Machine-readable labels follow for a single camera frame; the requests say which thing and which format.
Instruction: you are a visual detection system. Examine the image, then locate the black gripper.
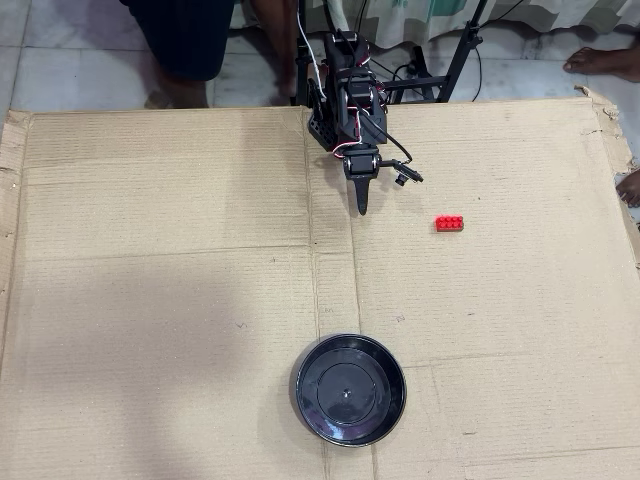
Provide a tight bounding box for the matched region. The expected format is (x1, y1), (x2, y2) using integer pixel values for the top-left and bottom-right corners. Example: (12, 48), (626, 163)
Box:
(341, 144), (384, 217)

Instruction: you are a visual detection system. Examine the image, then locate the red lego block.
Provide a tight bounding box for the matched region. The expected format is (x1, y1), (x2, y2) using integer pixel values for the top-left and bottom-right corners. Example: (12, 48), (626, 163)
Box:
(433, 213), (466, 235)

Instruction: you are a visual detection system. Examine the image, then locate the black metal stand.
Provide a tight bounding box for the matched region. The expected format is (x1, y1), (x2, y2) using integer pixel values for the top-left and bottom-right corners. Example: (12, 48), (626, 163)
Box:
(293, 0), (490, 107)

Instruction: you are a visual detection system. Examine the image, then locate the bare human leg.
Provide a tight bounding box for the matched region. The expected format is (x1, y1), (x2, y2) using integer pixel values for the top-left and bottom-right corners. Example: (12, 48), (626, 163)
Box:
(144, 62), (211, 110)
(248, 0), (302, 100)

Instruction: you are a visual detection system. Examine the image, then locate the black round plastic bowl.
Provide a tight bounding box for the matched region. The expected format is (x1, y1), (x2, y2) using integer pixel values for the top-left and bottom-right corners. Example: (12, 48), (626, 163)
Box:
(291, 333), (408, 448)

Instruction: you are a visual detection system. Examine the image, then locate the brown cardboard sheet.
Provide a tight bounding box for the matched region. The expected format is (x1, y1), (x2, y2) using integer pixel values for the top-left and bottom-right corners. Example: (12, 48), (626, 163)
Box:
(0, 96), (640, 480)

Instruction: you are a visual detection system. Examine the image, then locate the patterned green white bedsheet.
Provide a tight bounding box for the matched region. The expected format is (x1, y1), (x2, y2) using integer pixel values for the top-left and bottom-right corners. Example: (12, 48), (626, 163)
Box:
(299, 0), (640, 52)

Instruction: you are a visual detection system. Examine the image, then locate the bare human foot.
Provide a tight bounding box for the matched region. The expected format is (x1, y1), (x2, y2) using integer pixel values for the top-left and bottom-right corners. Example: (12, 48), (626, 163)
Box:
(562, 46), (640, 84)
(615, 168), (640, 209)

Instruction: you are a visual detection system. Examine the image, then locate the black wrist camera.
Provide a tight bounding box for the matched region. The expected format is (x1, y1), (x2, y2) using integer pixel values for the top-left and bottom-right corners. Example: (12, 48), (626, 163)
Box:
(381, 157), (426, 190)

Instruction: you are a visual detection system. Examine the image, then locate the black camera cable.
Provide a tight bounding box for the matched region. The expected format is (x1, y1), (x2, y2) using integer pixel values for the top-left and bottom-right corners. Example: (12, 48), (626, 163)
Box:
(348, 68), (414, 165)

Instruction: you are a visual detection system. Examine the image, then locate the white cable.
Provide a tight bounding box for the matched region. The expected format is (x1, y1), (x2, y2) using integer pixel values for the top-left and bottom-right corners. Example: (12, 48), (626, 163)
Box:
(294, 0), (329, 100)

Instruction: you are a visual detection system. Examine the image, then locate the black floor cable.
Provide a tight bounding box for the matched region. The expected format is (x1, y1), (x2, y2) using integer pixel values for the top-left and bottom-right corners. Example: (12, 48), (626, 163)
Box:
(469, 47), (484, 102)

